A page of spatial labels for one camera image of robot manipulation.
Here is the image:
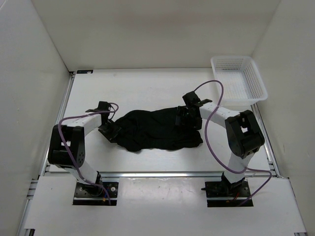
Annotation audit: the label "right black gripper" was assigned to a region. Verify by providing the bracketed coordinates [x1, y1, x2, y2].
[176, 106, 203, 131]

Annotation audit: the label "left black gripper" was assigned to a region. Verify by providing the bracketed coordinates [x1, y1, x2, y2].
[98, 119, 124, 144]

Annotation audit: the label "black shorts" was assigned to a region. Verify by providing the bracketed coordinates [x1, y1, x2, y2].
[115, 107, 203, 152]

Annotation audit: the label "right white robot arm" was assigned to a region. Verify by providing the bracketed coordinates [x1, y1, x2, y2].
[175, 91, 265, 197]

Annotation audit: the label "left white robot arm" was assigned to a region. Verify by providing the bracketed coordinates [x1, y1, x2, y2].
[48, 101, 119, 197]

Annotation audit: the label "white plastic basket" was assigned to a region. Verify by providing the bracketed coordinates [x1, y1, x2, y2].
[211, 56, 268, 109]

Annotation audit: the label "black label sticker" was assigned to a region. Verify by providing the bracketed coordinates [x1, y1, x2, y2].
[76, 70, 94, 74]

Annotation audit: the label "aluminium front rail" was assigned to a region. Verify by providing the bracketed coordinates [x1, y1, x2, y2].
[101, 171, 222, 178]

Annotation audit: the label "aluminium rail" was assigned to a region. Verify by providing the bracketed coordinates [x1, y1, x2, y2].
[251, 104, 282, 178]
[26, 71, 76, 200]
[101, 171, 222, 178]

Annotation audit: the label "aluminium left rail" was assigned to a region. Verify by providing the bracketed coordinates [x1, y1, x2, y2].
[26, 71, 76, 200]

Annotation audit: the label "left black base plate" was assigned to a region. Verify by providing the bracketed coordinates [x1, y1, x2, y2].
[72, 181, 119, 206]

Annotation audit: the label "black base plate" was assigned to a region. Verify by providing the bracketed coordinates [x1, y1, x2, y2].
[201, 177, 253, 207]
[72, 181, 119, 206]

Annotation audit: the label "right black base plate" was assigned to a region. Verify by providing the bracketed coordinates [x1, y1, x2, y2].
[201, 177, 253, 207]

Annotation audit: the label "aluminium right rail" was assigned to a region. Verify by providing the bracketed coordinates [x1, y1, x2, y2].
[251, 104, 282, 178]

